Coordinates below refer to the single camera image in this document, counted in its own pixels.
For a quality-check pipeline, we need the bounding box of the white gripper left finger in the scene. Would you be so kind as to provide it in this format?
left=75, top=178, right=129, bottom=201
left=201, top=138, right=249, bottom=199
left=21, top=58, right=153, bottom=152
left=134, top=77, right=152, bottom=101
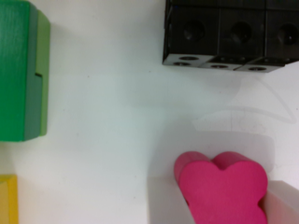
left=148, top=177, right=195, bottom=224

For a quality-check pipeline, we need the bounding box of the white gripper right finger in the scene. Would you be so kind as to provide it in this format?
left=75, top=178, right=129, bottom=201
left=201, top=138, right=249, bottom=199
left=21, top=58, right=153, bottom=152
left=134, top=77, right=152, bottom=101
left=262, top=181, right=299, bottom=224

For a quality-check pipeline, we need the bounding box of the pink flower block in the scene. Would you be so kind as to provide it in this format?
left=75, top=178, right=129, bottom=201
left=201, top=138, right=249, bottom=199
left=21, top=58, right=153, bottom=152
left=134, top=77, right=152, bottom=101
left=174, top=151, right=268, bottom=224

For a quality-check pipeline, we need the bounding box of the yellow square block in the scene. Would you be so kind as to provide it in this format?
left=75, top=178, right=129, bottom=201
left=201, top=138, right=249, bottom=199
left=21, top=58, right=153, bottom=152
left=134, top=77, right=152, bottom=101
left=0, top=175, right=19, bottom=224

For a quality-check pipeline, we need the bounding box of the black cube cluster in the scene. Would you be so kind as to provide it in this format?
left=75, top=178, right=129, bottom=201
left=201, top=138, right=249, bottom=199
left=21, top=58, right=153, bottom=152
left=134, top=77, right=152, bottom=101
left=163, top=0, right=299, bottom=73

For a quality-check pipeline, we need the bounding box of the green square block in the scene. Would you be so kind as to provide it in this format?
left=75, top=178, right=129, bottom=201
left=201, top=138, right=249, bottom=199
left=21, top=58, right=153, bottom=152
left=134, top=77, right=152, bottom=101
left=0, top=0, right=50, bottom=142

